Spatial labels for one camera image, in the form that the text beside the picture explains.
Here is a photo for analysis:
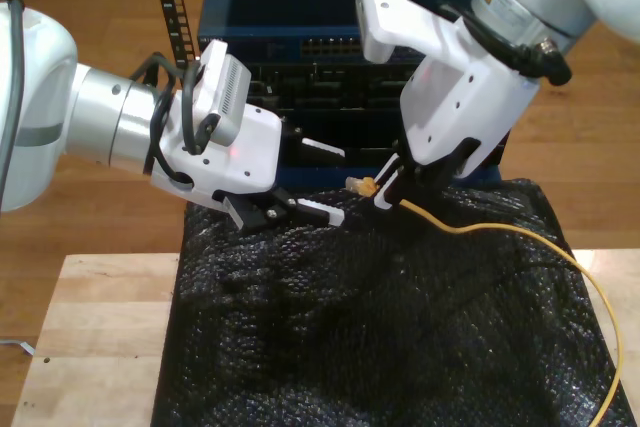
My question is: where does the black bubble wrap mat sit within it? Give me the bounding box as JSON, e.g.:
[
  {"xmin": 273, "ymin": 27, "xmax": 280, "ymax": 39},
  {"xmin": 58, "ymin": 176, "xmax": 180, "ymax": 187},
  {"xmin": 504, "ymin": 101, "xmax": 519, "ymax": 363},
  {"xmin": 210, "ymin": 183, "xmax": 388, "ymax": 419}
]
[{"xmin": 149, "ymin": 177, "xmax": 639, "ymax": 427}]

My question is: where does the blue base board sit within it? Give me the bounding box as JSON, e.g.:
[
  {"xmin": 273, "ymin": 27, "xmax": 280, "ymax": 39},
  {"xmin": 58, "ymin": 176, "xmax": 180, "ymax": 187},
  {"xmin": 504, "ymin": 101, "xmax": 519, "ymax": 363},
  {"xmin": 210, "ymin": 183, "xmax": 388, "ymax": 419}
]
[{"xmin": 277, "ymin": 164, "xmax": 503, "ymax": 193}]

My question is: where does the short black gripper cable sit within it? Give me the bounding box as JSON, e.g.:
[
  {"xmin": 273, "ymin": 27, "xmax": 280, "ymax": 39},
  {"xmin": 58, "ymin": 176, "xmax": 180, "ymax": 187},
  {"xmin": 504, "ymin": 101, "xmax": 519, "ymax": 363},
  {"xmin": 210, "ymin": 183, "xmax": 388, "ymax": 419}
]
[
  {"xmin": 438, "ymin": 1, "xmax": 574, "ymax": 87},
  {"xmin": 144, "ymin": 86, "xmax": 196, "ymax": 186}
]

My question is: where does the black Dell rack server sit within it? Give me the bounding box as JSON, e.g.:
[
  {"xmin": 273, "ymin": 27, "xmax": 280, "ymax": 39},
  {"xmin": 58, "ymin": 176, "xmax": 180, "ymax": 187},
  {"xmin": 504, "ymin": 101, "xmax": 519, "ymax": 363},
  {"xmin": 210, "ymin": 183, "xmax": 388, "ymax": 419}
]
[{"xmin": 247, "ymin": 61, "xmax": 416, "ymax": 111}]

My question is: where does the grey flat strip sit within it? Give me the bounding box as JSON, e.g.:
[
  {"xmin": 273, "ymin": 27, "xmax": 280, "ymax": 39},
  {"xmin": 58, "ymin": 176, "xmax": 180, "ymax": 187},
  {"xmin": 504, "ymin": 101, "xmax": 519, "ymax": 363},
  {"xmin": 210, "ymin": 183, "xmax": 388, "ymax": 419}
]
[{"xmin": 0, "ymin": 338, "xmax": 37, "ymax": 356}]

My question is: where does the black camera cable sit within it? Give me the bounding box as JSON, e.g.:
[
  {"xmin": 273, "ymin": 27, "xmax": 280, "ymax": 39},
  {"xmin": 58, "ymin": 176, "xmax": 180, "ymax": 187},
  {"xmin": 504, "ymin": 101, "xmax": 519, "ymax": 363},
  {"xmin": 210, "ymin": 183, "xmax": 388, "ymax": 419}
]
[{"xmin": 0, "ymin": 0, "xmax": 222, "ymax": 156}]

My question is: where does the yellow network cable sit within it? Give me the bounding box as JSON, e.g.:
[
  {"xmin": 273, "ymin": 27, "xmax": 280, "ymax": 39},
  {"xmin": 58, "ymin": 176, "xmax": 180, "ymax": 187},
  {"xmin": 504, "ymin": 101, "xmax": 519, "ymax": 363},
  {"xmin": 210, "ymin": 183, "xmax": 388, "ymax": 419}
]
[{"xmin": 344, "ymin": 174, "xmax": 625, "ymax": 427}]

